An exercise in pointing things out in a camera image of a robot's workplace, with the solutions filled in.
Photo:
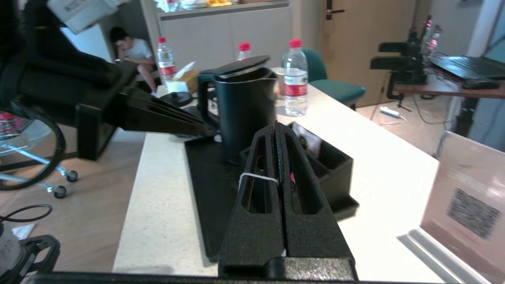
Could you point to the black round kettle base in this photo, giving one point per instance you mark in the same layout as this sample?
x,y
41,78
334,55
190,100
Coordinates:
x,y
177,98

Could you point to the open black laptop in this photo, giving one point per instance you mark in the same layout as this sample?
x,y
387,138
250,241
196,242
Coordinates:
x,y
465,67

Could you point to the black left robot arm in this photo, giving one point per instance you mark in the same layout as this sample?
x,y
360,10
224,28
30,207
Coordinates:
x,y
47,79

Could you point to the black compartment organizer box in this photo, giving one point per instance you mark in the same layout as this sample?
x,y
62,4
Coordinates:
x,y
335,173

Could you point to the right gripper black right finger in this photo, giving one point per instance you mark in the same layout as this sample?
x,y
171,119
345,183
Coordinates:
x,y
315,240

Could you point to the green chair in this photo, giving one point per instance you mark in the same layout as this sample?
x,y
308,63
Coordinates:
x,y
339,88

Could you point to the red Nescafe sachet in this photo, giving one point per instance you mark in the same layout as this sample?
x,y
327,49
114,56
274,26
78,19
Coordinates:
x,y
292,178

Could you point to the frosted glass sliding door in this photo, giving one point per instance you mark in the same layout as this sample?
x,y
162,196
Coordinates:
x,y
489,98

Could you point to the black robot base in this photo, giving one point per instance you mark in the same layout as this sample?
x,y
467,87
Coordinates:
x,y
39,252

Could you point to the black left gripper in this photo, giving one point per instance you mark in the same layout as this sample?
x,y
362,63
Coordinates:
x,y
96,122

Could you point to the brown tissue box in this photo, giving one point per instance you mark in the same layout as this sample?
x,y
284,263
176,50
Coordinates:
x,y
191,79

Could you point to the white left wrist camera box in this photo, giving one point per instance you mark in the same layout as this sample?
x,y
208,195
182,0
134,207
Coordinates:
x,y
83,14

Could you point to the chrome wheeled cart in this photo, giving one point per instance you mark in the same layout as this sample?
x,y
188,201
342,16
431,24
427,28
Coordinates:
x,y
72,176

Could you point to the clear plastic bottle red cap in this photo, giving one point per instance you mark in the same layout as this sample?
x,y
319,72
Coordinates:
x,y
166,63
171,4
244,51
296,86

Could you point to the yellow rounded object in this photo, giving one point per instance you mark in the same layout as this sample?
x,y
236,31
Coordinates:
x,y
219,3

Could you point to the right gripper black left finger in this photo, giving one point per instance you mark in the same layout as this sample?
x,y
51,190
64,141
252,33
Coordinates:
x,y
252,240

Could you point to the white floor power strip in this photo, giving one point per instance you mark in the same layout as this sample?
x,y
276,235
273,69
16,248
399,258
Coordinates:
x,y
389,111

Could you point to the black rectangular serving tray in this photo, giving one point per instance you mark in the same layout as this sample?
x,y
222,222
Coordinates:
x,y
209,189

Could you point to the black electric kettle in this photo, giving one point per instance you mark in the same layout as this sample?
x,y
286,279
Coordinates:
x,y
244,110

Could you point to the grey sideboard cabinet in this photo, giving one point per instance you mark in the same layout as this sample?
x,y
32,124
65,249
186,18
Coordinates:
x,y
221,35

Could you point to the QR code sign stand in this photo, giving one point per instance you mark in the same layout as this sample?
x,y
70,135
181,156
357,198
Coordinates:
x,y
465,205

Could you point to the brown wooden desk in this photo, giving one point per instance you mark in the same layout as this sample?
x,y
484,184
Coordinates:
x,y
453,92

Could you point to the brown wooden door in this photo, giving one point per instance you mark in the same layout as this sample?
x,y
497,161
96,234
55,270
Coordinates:
x,y
367,47

